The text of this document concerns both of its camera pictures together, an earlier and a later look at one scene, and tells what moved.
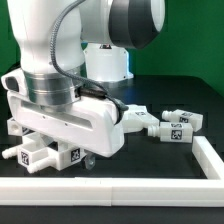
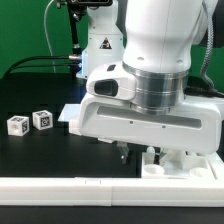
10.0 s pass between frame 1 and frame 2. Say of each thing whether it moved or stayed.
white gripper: moved
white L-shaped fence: stayed
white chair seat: moved
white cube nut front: stayed
